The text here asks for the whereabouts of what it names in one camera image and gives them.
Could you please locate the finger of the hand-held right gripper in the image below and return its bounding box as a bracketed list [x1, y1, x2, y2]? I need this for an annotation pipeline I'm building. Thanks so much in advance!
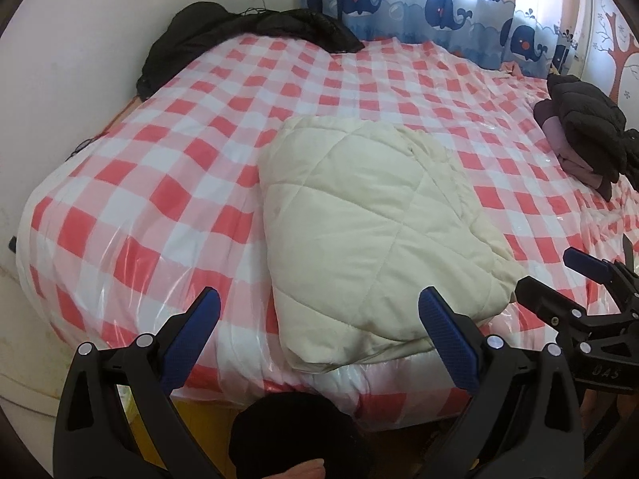
[516, 275, 590, 333]
[563, 247, 639, 310]

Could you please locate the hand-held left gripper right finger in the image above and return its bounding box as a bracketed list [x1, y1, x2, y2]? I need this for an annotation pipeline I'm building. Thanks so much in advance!
[418, 287, 585, 479]

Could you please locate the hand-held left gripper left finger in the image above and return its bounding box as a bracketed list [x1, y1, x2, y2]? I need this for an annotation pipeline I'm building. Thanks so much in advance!
[52, 285, 222, 479]

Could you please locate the cream quilted jacket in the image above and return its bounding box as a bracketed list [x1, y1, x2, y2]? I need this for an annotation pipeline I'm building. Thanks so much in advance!
[257, 115, 530, 374]

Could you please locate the person's black shoe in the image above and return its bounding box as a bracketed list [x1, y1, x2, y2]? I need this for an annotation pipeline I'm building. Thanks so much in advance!
[228, 392, 374, 479]

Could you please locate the red checked bed cover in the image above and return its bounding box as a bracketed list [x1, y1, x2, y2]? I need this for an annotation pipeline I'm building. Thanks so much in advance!
[15, 32, 639, 420]

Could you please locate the person's bare leg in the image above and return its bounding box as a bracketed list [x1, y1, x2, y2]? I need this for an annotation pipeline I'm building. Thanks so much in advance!
[262, 460, 327, 479]

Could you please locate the white wardrobe with tree sticker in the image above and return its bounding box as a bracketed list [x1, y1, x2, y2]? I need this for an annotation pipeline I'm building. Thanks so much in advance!
[574, 0, 639, 105]

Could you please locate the large black jacket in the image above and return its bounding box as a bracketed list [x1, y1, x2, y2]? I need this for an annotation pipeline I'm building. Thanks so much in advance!
[137, 1, 366, 101]

